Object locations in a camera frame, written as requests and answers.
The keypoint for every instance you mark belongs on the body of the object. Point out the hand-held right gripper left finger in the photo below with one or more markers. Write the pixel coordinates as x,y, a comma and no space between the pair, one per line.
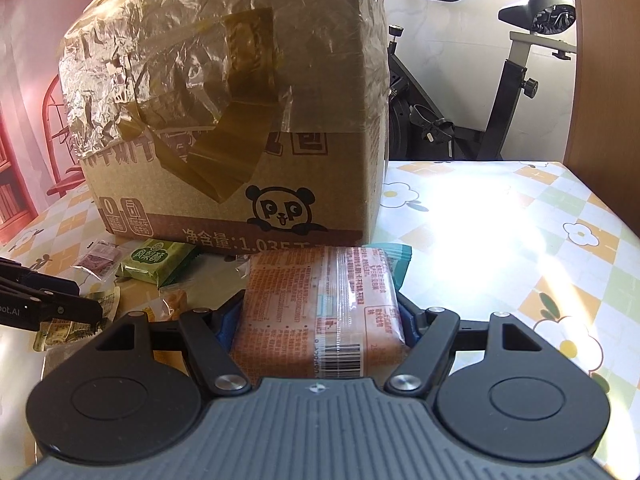
226,321

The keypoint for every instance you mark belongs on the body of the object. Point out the wooden panel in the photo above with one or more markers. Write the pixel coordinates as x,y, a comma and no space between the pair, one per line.
607,85

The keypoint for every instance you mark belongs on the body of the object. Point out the green snack packet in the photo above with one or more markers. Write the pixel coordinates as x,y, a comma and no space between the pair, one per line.
150,261

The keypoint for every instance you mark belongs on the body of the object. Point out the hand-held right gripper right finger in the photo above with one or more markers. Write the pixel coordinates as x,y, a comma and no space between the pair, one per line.
406,321

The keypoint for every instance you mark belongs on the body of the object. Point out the orange snack packet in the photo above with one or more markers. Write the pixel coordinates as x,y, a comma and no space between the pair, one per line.
320,310

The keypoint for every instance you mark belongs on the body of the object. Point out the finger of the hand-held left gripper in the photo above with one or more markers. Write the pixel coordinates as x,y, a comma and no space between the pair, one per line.
75,310
45,280

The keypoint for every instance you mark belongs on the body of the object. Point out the cardboard box with plastic liner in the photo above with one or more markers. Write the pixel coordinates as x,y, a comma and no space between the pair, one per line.
225,110

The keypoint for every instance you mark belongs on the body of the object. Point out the clear packet of yellow snack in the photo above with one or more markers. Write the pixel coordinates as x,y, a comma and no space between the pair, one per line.
175,301

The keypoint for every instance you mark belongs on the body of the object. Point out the checked floral tablecloth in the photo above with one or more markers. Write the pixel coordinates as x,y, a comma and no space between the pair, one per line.
500,240

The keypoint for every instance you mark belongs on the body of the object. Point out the printed room backdrop cloth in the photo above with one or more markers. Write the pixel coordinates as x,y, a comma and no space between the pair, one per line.
30,110

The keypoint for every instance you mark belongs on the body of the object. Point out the small maroon snack packet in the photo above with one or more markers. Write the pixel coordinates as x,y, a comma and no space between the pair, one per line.
97,260

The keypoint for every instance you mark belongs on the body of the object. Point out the yellow-green snack packet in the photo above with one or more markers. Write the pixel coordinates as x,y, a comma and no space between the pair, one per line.
62,335

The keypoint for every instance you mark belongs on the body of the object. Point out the black exercise bike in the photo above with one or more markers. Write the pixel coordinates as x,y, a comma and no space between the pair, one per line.
440,125

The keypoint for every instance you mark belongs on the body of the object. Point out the teal snack packet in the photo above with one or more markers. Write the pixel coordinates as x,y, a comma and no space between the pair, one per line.
399,256

